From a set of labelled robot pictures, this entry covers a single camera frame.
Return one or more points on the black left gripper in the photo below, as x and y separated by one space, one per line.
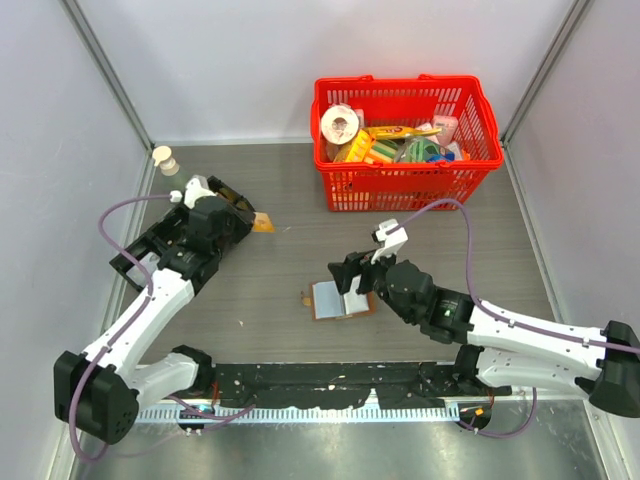
244 223

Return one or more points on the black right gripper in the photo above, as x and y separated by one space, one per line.
346 270

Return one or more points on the brown leather card holder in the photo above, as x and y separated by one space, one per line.
326 303

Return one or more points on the gold credit card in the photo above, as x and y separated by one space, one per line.
262 223

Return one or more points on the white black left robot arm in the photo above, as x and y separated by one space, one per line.
161 295

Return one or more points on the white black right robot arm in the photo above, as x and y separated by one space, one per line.
500 348

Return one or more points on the black card organizer tray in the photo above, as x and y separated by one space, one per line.
151 248

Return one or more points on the green soap pump bottle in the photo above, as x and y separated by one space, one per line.
174 175

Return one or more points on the yellow green sponge pack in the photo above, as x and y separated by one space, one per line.
375 152

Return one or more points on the green round package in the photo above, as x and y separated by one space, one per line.
418 150

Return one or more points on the yellow snack packet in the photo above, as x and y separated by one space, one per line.
398 132

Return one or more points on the blue packet in basket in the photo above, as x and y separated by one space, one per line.
446 157

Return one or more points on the red plastic shopping basket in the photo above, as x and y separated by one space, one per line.
399 144

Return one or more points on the pink white box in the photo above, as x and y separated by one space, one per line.
447 125

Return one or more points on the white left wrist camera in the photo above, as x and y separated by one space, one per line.
196 188

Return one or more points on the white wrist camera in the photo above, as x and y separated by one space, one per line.
196 188
391 237

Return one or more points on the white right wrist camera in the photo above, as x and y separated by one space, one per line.
391 237

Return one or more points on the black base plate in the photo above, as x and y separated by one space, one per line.
338 386

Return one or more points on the aluminium rail frame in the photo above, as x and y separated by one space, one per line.
104 402

